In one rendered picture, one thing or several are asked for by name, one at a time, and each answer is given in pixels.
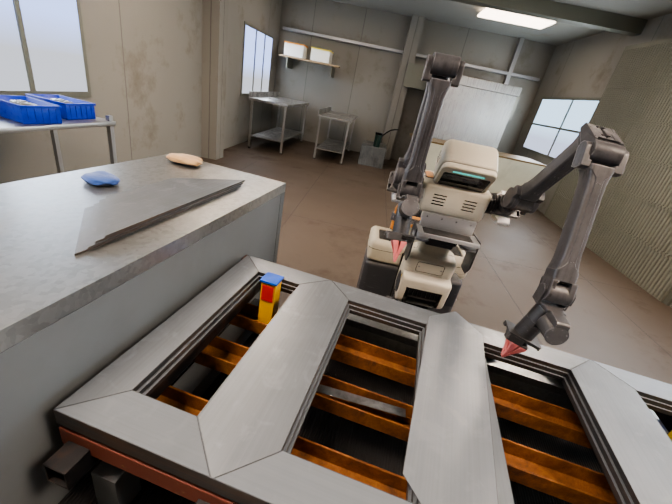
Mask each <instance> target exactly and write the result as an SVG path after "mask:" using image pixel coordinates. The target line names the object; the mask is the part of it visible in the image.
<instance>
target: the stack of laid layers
mask: <svg viewBox="0 0 672 504"><path fill-rule="evenodd" d="M264 275H265V274H264V273H260V272H258V273H257V274H256V275H255V276H254V277H253V278H252V279H250V280H249V281H248V282H247V283H246V284H245V285H244V286H243V287H242V288H241V289H240V290H239V291H238V292H237V293H235V294H234V295H233V296H232V297H231V298H230V299H229V300H228V301H227V302H226V303H225V304H224V305H223V306H222V307H221V308H219V309H218V310H217V311H216V312H215V313H214V314H213V315H212V316H211V317H210V318H209V319H208V320H207V321H206V322H205V323H203V324H202V325H201V326H200V327H199V328H198V329H197V330H196V331H195V332H194V333H193V334H192V335H191V336H190V337H188V338H187V339H186V340H185V341H184V342H183V343H182V344H181V345H180V346H179V347H178V348H177V349H176V350H175V351H174V352H172V353H171V354H170V355H169V356H168V357H167V358H166V359H165V360H164V361H163V362H162V363H161V364H160V365H159V366H158V367H156V368H155V369H154V370H153V371H152V372H151V373H150V374H149V375H148V376H147V377H146V378H145V379H144V380H143V381H141V382H140V383H139V384H138V385H137V386H136V387H135V388H134V389H133V390H134V391H136V392H139V393H141V394H144V395H146V396H149V395H150V394H151V393H152V392H153V391H154V390H155V389H156V388H157V387H158V386H159V385H160V384H161V383H162V382H163V381H164V380H165V379H166V378H167V377H168V376H169V375H170V374H171V373H172V372H173V371H174V370H175V369H176V368H177V367H178V366H179V365H180V364H181V363H182V362H183V361H184V360H185V359H186V358H187V357H188V356H189V355H190V354H191V353H192V352H193V351H194V350H195V349H196V348H197V347H198V346H199V345H200V344H201V343H202V342H203V341H204V340H205V339H206V338H207V337H208V336H209V335H210V334H211V333H212V332H213V331H214V330H215V329H216V328H217V326H218V325H219V324H220V323H221V322H222V321H223V320H224V319H225V318H226V317H227V316H228V315H229V314H230V313H231V312H232V311H233V310H234V309H235V308H236V307H237V306H238V305H239V304H240V303H241V302H242V301H243V300H244V299H245V298H246V297H247V296H248V295H249V294H250V293H251V292H252V291H253V290H254V289H255V288H256V287H257V286H258V285H259V284H260V285H261V283H262V282H260V279H261V278H262V277H263V276H264ZM298 285H299V284H295V283H292V282H289V281H286V280H282V282H281V290H280V291H282V292H285V293H288V294H291V295H292V293H293V292H294V291H295V289H296V288H297V287H298ZM291 295H290V296H291ZM290 296H289V297H290ZM349 313H351V314H354V315H357V316H360V317H363V318H367V319H370V320H373V321H376V322H379V323H382V324H385V325H388V326H392V327H395V328H398V329H401V330H404V331H407V332H410V333H413V334H416V335H418V346H417V359H416V372H415V386H414V399H413V406H414V400H415V394H416V388H417V382H418V376H419V370H420V364H421V358H422V352H423V346H424V340H425V334H426V328H427V324H423V323H420V322H416V321H413V320H410V319H407V318H404V317H401V316H397V315H394V314H391V313H388V312H385V311H381V310H378V309H375V308H372V307H369V306H365V305H362V304H359V303H356V302H353V301H350V300H349V301H348V303H347V305H346V307H345V309H344V312H343V314H342V316H341V318H340V321H339V323H338V325H337V327H336V330H335V332H334V334H333V336H332V338H331V341H330V343H329V345H328V347H327V350H326V352H325V354H324V356H323V359H322V361H321V363H320V365H319V367H318V370H317V372H316V374H315V376H314V379H313V381H312V383H311V385H310V388H309V390H308V392H307V394H306V396H305V399H304V401H303V403H302V405H301V408H300V410H299V412H298V414H297V417H296V419H295V421H294V423H293V426H292V428H291V430H290V432H289V434H288V437H287V439H286V441H285V443H284V446H283V448H282V450H281V451H285V452H288V453H290V454H291V452H292V449H293V447H294V444H295V442H296V440H297V437H298V435H299V432H300V430H301V428H302V425H303V423H304V421H305V418H306V416H307V413H308V411H309V409H310V406H311V404H312V401H313V399H314V397H315V394H316V392H317V389H318V387H319V385H320V382H321V380H322V377H323V375H324V373H325V370H326V368H327V365H328V363H329V361H330V358H331V356H332V353H333V351H334V349H335V346H336V344H337V341H338V339H339V337H340V334H341V332H342V329H343V327H344V325H345V322H346V320H347V317H348V315H349ZM484 352H485V357H488V358H491V359H495V360H498V361H501V362H504V363H507V364H510V365H513V366H516V367H520V368H523V369H526V370H529V371H532V372H535V373H538V374H541V375H545V376H548V377H551V378H554V379H557V380H560V381H562V383H563V385H564V387H565V389H566V392H567V394H568V396H569V398H570V400H571V402H572V405H573V407H574V409H575V411H576V413H577V416H578V418H579V420H580V422H581V424H582V426H583V429H584V431H585V433H586V435H587V437H588V440H589V442H590V444H591V446H592V448H593V450H594V453H595V455H596V457H597V459H598V461H599V464H600V466H601V468H602V470H603V472H604V474H605V477H606V479H607V481H608V483H609V485H610V488H611V490H612V492H613V494H614V496H615V498H616V501H617V503H618V504H640V503H639V501H638V499H637V497H636V496H635V494H634V492H633V490H632V488H631V486H630V484H629V482H628V480H627V478H626V476H625V474H624V472H623V470H622V468H621V466H620V464H619V462H618V460H617V458H616V457H615V455H614V453H613V451H612V449H611V447H610V445H609V443H608V441H607V439H606V437H605V435H604V433H603V431H602V429H601V427H600V425H599V423H598V421H597V420H596V418H595V416H594V414H593V412H592V410H591V408H590V406H589V404H588V402H587V400H586V398H585V396H584V394H583V392H582V390H581V388H580V386H579V384H578V383H577V381H576V379H575V377H574V375H573V373H572V371H571V369H570V370H569V369H566V368H563V367H560V366H557V365H553V364H550V363H547V362H544V361H541V360H538V359H534V358H531V357H528V356H525V355H522V354H518V353H517V354H512V355H509V356H506V357H504V358H503V357H501V352H502V348H499V347H496V346H493V345H490V344H487V343H484ZM485 363H486V358H485ZM486 374H487V385H488V396H489V407H490V418H491V429H492V440H493V451H494V461H495V472H496V483H497V494H498V504H514V499H513V494H512V489H511V484H510V479H509V474H508V469H507V464H506V459H505V454H504V448H503V443H502V438H501V433H500V428H499V423H498V418H497V413H496V408H495V403H494V398H493V393H492V388H491V383H490V378H489V373H488V368H487V363H486ZM636 391H637V390H636ZM637 393H638V394H639V395H640V397H641V398H642V400H643V401H644V402H645V404H646V405H647V407H648V408H649V409H651V410H654V411H657V412H660V413H663V414H666V415H669V416H672V402H671V401H668V400H665V399H662V398H659V397H655V396H652V395H649V394H646V393H643V392H639V391H637ZM53 411H54V415H55V419H56V422H57V424H59V425H62V426H64V427H66V428H68V429H71V430H73V431H75V432H77V433H80V434H82V435H84V436H87V437H89V438H91V439H93V440H96V441H98V442H100V443H102V444H105V445H107V446H109V447H112V448H114V449H116V450H118V451H121V452H123V453H125V454H127V455H130V456H132V457H134V458H137V459H139V460H141V461H143V462H146V463H148V464H150V465H152V466H155V467H157V468H159V469H161V470H164V471H166V472H168V473H171V474H173V475H175V476H177V477H180V478H182V479H184V480H186V481H189V482H191V483H193V484H196V485H198V486H200V487H202V488H205V489H207V490H209V491H211V492H214V493H216V494H218V495H221V496H223V497H225V498H227V499H230V500H232V501H234V502H236V503H239V504H270V503H267V502H265V501H263V500H260V499H258V498H256V497H253V496H251V495H249V494H246V493H244V492H242V491H240V490H237V489H235V488H233V487H230V486H228V485H226V484H223V483H221V482H219V481H216V480H214V479H212V478H211V477H207V476H205V475H203V474H200V473H198V472H196V471H193V470H191V469H189V468H186V467H184V466H182V465H180V464H177V463H175V462H173V461H170V460H168V459H166V458H163V457H161V456H159V455H156V454H154V453H152V452H150V451H147V450H145V449H143V448H140V447H138V446H136V445H133V444H131V443H129V442H126V441H124V440H122V439H120V438H117V437H115V436H113V435H110V434H108V433H106V432H103V431H101V430H99V429H96V428H94V427H92V426H90V425H87V424H85V423H83V422H80V421H78V420H76V419H73V418H71V417H69V416H66V415H64V414H62V413H60V412H57V411H55V410H53ZM281 451H280V452H281ZM406 500H407V501H409V502H412V503H414V504H420V503H419V501H418V499H417V497H416V496H415V494H414V492H413V491H412V489H411V487H410V486H409V484H408V482H407V491H406Z"/></svg>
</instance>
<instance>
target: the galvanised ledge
mask: <svg viewBox="0 0 672 504"><path fill-rule="evenodd" d="M345 325H348V326H351V327H354V328H357V329H360V330H364V331H367V332H370V333H373V334H376V335H379V336H382V337H385V338H388V339H391V340H394V341H397V342H400V343H403V344H406V345H409V346H413V347H416V348H417V346H418V335H416V334H413V333H410V332H407V331H404V330H401V329H398V328H395V327H392V326H388V325H385V324H382V323H379V322H376V321H373V320H370V319H367V318H363V317H360V316H357V315H354V314H351V313H349V315H348V317H347V320H346V322H345ZM486 363H487V368H488V371H489V372H492V373H495V374H498V375H501V376H504V377H507V378H511V379H514V380H517V381H520V382H523V383H526V384H529V385H532V386H535V387H538V388H541V389H544V390H547V391H550V392H553V393H556V394H559V395H563V396H566V397H568V394H567V392H566V390H565V388H564V386H563V384H562V381H560V380H557V379H554V378H551V377H548V376H545V375H541V374H538V373H535V372H532V371H529V370H526V369H523V368H520V367H516V366H513V365H510V364H507V363H504V362H501V361H498V360H495V359H487V358H486ZM649 410H650V411H651V412H652V414H653V415H654V417H655V418H656V419H657V421H658V422H659V424H660V425H661V427H662V428H664V429H666V428H665V426H664V425H663V423H662V422H661V421H660V419H659V418H658V416H657V415H656V414H655V412H654V411H653V410H651V409H649Z"/></svg>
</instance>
